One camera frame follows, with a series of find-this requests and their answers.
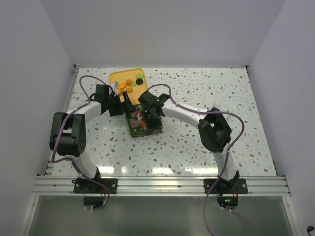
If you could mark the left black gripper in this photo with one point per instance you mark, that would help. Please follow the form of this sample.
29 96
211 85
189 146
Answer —
122 106

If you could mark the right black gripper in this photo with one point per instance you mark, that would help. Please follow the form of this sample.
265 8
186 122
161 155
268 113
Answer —
150 125

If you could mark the gold tin lid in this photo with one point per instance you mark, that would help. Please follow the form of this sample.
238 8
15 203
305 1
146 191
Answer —
137 118

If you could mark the green gold cookie tin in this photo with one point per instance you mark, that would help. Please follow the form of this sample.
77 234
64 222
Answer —
138 132

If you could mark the yellow plastic tray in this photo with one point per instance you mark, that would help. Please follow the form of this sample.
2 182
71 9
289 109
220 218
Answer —
127 82

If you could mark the black sandwich cookie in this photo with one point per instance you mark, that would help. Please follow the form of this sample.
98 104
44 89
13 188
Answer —
139 81

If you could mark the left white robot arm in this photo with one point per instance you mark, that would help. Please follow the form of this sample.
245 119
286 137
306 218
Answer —
68 138

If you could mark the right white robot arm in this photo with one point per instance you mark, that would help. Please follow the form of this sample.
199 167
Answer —
214 131

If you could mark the green round cookie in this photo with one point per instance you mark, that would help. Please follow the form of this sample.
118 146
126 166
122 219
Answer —
139 75

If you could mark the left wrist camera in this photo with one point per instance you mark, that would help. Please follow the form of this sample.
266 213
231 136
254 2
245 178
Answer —
115 85

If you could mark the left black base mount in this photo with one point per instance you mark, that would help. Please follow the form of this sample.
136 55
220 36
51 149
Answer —
84 186

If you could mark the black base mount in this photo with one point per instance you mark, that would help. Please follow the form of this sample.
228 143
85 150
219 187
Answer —
84 186
224 187

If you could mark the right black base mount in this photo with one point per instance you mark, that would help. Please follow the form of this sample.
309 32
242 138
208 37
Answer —
224 187

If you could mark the aluminium rail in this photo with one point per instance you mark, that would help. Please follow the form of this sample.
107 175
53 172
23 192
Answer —
165 186

